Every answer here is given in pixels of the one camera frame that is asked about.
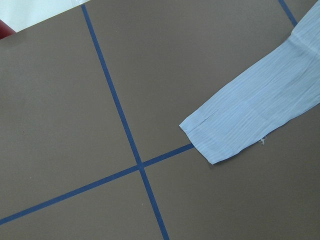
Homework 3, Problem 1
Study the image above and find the red cylinder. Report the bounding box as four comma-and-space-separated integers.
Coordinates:
0, 20, 16, 40

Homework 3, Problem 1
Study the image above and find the light blue button shirt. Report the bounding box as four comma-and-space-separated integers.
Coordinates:
180, 3, 320, 164

